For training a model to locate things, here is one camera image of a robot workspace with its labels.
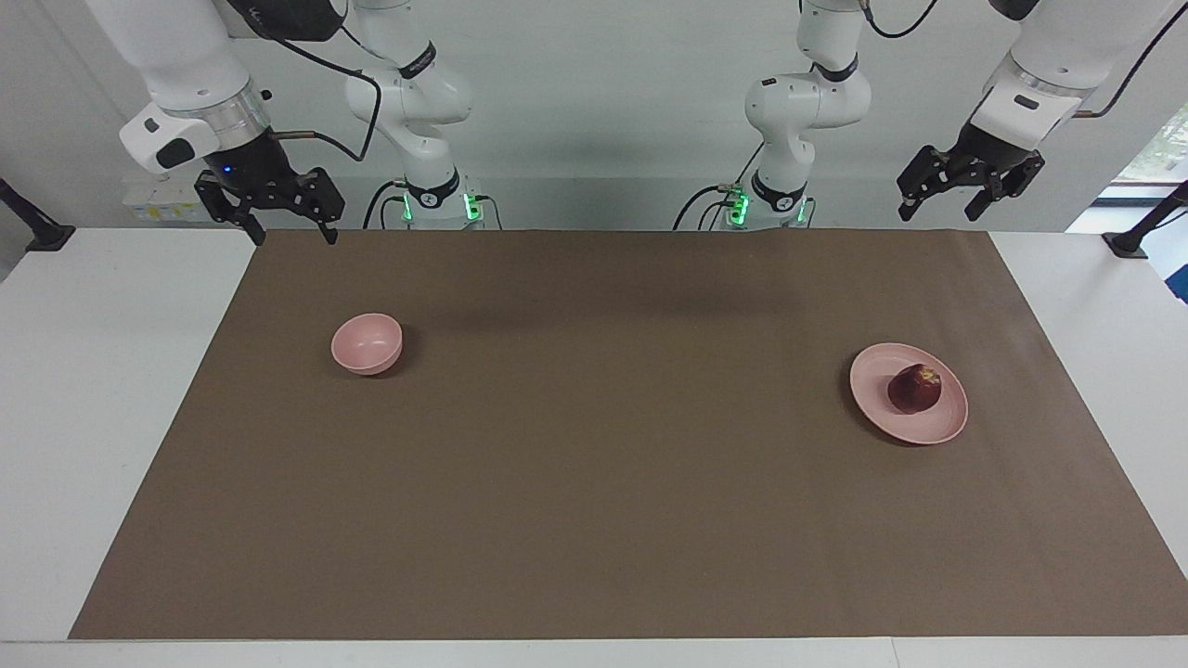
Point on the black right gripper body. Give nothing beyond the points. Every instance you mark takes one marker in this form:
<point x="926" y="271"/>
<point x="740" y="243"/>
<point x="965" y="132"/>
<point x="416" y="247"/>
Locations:
<point x="260" y="172"/>

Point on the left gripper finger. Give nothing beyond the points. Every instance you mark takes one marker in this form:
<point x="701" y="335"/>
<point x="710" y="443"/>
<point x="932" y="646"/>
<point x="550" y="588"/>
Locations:
<point x="908" y="204"/>
<point x="981" y="202"/>

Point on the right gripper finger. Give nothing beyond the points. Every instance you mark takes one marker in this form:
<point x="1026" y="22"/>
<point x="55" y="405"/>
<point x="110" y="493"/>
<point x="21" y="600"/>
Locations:
<point x="327" y="232"/>
<point x="252" y="227"/>

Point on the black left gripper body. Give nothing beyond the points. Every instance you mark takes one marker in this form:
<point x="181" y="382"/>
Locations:
<point x="984" y="158"/>

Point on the dark red apple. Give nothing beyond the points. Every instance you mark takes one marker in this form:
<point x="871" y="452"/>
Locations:
<point x="914" y="390"/>

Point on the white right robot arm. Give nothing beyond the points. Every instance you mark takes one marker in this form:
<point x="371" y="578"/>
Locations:
<point x="186" y="56"/>

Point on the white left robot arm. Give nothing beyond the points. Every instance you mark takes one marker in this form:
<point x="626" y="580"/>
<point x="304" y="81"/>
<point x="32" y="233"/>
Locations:
<point x="807" y="102"/>

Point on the pink bowl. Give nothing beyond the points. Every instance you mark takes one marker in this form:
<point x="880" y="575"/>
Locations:
<point x="367" y="343"/>

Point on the pink round plate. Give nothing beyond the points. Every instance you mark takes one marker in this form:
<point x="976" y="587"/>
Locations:
<point x="919" y="427"/>

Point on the black clamp stand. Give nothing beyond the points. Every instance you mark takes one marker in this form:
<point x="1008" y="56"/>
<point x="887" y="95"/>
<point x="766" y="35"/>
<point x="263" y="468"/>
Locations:
<point x="1137" y="237"/>
<point x="42" y="232"/>

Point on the window with green view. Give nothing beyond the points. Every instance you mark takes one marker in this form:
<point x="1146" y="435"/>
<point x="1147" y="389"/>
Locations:
<point x="1160" y="153"/>

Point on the blue object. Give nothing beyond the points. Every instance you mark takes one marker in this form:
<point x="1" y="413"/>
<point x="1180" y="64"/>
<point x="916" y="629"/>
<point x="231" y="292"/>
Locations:
<point x="1181" y="283"/>

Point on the brown table mat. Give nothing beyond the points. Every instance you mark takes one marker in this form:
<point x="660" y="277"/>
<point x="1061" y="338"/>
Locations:
<point x="594" y="482"/>

